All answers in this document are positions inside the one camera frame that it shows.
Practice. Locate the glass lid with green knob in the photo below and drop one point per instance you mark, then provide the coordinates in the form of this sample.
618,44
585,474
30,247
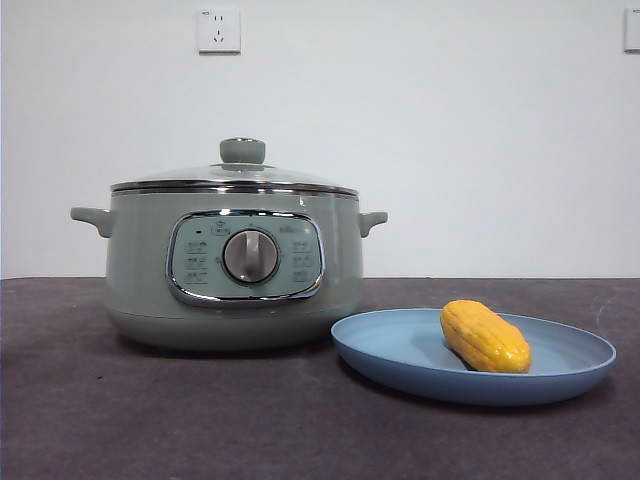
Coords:
242,150

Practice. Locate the yellow corn cob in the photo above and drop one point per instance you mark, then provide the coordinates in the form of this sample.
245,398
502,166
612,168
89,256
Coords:
485,340

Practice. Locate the blue round plate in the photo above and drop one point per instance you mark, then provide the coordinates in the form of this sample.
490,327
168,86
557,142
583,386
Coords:
400,360

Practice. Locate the pale green electric steamer pot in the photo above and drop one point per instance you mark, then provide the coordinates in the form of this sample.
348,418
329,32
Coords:
140,280

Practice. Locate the white wall socket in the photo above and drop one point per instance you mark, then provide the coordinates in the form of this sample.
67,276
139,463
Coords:
220,44

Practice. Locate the white wall switch plate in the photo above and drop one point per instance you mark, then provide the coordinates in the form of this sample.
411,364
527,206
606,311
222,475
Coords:
632,30

